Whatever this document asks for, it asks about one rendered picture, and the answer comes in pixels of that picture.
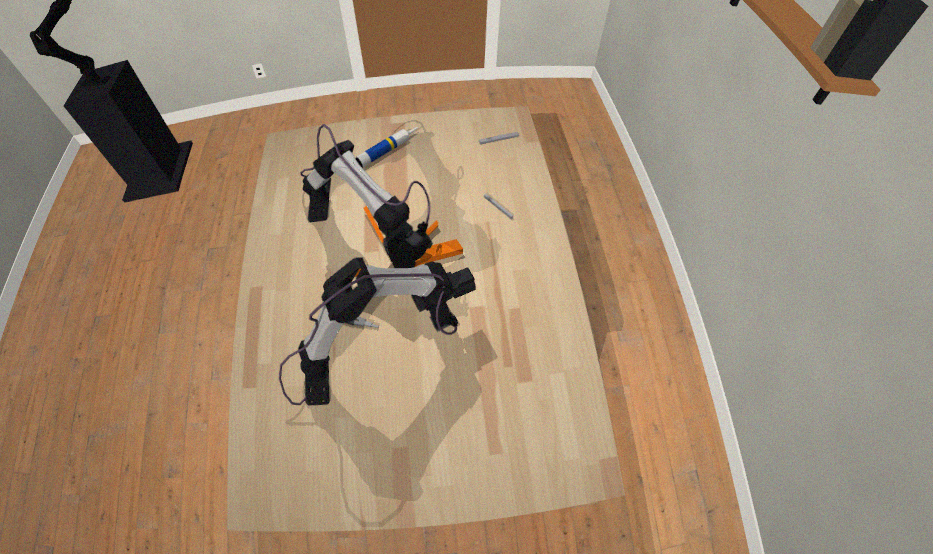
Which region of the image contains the blue and white sealant cartridge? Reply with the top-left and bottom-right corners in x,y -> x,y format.
355,127 -> 418,168

